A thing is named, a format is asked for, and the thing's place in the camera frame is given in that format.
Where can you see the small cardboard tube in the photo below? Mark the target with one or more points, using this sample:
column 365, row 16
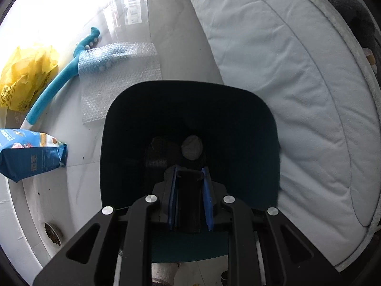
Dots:
column 369, row 56

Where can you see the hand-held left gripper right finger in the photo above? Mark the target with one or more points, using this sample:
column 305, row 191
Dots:
column 208, row 196

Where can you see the teal plush stick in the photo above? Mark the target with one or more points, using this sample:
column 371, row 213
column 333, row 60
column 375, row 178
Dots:
column 56, row 86

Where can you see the dark trash bin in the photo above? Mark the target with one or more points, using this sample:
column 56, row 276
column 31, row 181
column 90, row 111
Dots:
column 178, row 110

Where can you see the blue pet food bag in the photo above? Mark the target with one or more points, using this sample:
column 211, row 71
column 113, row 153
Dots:
column 29, row 158

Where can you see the white paper ball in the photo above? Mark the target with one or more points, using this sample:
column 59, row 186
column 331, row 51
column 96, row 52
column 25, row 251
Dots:
column 192, row 147

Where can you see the bed with pale plush cover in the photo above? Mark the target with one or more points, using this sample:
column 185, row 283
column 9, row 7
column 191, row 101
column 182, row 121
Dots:
column 282, row 65

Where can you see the yellow plastic bag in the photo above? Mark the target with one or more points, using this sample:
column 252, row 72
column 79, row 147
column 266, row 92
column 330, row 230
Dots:
column 26, row 77

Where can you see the bubble wrap sheet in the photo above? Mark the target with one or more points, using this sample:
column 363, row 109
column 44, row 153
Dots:
column 119, row 74

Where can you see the dark grey fleece blanket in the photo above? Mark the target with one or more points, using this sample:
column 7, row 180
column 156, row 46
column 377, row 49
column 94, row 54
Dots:
column 357, row 15

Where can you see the pet food bowl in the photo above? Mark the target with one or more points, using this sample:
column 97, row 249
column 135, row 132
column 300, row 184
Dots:
column 53, row 233

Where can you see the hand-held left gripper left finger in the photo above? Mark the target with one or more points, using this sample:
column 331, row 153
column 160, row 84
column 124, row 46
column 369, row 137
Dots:
column 172, row 196

